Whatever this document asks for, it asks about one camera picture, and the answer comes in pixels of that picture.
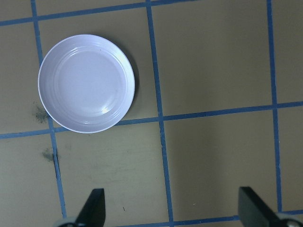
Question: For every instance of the white round plate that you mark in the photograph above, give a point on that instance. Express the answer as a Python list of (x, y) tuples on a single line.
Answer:
[(86, 82)]

